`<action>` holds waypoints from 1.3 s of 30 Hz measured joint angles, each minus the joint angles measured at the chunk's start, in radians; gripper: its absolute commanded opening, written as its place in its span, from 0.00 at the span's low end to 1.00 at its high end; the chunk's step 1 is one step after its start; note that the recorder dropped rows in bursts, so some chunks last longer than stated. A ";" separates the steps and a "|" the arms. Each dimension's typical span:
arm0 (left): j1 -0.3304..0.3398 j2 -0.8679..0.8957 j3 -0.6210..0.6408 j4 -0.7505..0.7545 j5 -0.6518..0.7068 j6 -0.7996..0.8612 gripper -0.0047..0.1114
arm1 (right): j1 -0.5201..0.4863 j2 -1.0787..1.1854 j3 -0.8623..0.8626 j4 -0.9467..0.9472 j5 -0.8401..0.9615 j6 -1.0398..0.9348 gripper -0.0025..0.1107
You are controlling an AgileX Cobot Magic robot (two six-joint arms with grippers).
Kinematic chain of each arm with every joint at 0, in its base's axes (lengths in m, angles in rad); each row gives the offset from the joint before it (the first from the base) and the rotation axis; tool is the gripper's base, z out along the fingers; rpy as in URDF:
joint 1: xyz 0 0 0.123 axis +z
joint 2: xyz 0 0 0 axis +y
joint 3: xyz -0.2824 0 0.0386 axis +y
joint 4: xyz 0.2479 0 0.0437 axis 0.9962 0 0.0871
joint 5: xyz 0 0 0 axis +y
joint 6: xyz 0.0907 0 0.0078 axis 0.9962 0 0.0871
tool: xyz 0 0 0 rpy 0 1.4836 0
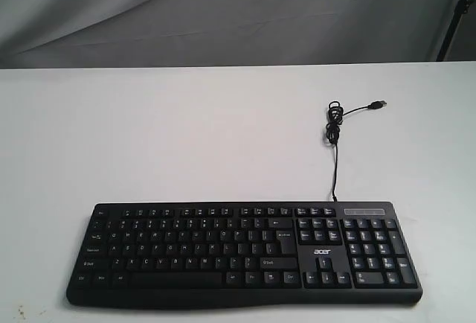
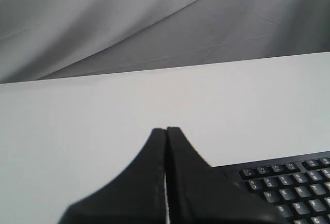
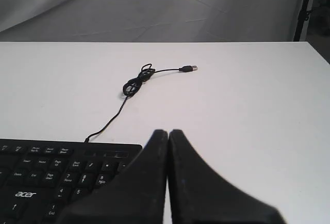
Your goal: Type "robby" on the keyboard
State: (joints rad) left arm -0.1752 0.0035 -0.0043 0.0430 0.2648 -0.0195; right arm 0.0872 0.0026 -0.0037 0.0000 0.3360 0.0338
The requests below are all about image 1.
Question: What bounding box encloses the black acer keyboard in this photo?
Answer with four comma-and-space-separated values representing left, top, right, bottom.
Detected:
66, 201, 423, 310

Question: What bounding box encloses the black keyboard usb cable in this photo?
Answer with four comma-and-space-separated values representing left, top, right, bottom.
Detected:
325, 99, 388, 202

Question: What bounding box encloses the grey backdrop cloth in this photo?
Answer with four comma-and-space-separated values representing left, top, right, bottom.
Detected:
1, 0, 458, 68

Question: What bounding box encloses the black light stand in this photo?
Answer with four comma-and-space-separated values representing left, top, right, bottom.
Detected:
436, 0, 474, 62

